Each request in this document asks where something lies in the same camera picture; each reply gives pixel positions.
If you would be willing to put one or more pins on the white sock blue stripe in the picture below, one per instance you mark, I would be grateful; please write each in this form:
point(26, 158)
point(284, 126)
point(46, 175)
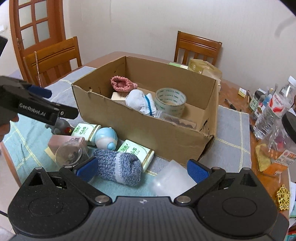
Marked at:
point(141, 102)

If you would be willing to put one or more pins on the light blue round toy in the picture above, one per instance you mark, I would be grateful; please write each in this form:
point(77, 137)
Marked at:
point(106, 139)

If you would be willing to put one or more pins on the green white tissue pack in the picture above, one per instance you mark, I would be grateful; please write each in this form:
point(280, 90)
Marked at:
point(87, 131)

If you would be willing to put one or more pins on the person's left hand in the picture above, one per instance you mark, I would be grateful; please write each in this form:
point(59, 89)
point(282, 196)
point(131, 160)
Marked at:
point(5, 129)

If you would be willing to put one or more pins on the clear water bottle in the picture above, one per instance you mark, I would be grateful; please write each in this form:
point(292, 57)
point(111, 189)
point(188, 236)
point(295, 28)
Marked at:
point(281, 101)

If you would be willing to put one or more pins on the pink knitted sock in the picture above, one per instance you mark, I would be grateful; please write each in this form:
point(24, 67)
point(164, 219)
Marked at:
point(122, 84)

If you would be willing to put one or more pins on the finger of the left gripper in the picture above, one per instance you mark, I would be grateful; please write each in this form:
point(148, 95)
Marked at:
point(50, 110)
point(40, 91)

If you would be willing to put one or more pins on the black pen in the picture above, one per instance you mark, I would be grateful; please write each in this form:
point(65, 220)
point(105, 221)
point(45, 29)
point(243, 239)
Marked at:
point(230, 104)

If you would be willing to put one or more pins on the small yellow box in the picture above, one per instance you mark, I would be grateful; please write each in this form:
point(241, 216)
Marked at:
point(242, 92)

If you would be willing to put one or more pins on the gold blister pack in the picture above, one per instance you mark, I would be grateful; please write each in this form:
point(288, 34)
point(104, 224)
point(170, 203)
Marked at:
point(263, 161)

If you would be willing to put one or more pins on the clear tape roll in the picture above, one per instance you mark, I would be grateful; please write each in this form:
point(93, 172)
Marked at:
point(170, 101)

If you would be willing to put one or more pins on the gold tissue box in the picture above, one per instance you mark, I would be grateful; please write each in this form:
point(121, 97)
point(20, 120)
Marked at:
point(205, 68)

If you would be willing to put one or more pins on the wooden glass door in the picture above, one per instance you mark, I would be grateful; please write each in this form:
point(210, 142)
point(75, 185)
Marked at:
point(35, 25)

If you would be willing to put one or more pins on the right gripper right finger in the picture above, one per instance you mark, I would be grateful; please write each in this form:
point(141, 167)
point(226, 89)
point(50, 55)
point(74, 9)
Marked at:
point(207, 180)

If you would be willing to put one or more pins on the gold ornament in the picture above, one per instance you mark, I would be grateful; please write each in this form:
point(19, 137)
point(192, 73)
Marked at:
point(283, 198)

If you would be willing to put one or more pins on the large black-lidded plastic jar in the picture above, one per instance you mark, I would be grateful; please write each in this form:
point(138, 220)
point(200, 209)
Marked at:
point(279, 143)

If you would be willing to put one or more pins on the small dark-lidded glass jar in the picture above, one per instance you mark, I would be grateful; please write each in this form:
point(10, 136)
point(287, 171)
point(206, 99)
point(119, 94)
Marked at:
point(255, 101)

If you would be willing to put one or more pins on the small blue-capped bottle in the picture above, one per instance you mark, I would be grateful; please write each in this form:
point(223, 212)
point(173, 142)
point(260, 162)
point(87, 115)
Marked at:
point(261, 106)

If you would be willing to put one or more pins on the blue knitted sock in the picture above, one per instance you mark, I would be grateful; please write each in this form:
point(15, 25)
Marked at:
point(120, 167)

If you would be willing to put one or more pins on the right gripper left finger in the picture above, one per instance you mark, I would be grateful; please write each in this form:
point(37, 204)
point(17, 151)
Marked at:
point(79, 175)

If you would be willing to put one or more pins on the clear jar dark contents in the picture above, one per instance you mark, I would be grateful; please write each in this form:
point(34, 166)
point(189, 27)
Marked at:
point(71, 154)

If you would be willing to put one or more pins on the wooden chair at left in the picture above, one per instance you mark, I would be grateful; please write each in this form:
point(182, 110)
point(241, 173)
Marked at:
point(46, 66)

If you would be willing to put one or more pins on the wooden chair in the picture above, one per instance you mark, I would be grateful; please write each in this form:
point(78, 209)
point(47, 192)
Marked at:
point(46, 66)
point(200, 46)

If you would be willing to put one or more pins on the translucent white plastic box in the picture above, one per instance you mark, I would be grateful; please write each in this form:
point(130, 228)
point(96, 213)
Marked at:
point(171, 178)

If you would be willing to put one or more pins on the brown greeting card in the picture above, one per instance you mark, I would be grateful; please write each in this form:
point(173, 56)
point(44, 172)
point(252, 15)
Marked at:
point(50, 154)

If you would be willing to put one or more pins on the brown cardboard box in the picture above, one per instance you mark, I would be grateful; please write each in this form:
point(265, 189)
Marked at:
point(179, 139)

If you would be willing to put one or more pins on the white pink KASI box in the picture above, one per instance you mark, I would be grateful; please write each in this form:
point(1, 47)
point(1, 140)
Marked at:
point(119, 96)

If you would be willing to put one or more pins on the grey toy figure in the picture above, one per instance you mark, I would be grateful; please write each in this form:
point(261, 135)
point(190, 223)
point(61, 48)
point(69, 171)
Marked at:
point(61, 127)

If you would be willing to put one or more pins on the wooden chair at back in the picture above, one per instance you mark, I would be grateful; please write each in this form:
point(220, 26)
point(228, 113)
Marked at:
point(200, 46)

